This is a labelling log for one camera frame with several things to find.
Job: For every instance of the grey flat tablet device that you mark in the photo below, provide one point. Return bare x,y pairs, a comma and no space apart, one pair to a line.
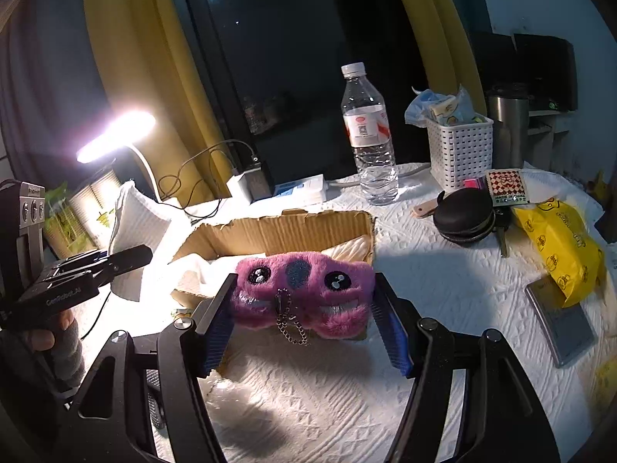
561,320

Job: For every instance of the black round zip case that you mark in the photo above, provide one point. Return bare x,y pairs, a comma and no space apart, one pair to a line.
463,219

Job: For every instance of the pink sticky notes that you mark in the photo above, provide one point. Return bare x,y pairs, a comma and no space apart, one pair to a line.
475,184

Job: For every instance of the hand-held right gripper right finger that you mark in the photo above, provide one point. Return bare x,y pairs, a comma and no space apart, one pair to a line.
396,333

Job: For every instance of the purple plush toy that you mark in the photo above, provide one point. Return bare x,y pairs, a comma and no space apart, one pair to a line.
303,294

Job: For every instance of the yellow printed plastic bag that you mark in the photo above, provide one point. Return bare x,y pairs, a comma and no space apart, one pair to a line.
561,246

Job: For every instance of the white folded towel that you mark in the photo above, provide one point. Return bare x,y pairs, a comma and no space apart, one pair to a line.
137,224

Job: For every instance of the yellow curtain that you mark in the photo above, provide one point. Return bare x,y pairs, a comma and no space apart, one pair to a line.
144,58
436,24

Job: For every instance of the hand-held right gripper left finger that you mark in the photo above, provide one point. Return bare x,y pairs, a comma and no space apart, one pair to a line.
215,335

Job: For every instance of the white desk lamp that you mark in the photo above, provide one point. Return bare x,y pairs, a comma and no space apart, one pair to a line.
118,137

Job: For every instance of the white plastic basket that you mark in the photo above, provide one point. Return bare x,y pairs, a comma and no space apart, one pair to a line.
460,152

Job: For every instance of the keys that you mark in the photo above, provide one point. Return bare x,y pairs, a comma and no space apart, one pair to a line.
502,236

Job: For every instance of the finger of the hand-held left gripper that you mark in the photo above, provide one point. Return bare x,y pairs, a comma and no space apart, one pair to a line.
126,258

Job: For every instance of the clear plastic water bottle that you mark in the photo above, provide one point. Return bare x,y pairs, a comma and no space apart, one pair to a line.
367,130

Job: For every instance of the person's left hand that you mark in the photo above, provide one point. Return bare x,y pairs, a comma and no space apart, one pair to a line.
58,342

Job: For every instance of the white and blue box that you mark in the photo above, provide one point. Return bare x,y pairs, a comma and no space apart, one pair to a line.
301,188

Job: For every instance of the red checkered packet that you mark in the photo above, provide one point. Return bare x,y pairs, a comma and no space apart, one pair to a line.
506,187

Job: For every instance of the stainless steel tumbler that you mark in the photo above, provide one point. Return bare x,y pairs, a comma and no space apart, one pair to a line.
506,128

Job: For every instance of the cardboard box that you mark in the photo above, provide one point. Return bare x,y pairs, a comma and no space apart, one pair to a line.
284,241

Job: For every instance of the green printed box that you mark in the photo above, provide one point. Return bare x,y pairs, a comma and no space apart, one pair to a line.
72,212

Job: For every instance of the small wooden item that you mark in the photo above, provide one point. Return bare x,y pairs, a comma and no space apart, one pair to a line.
424,211

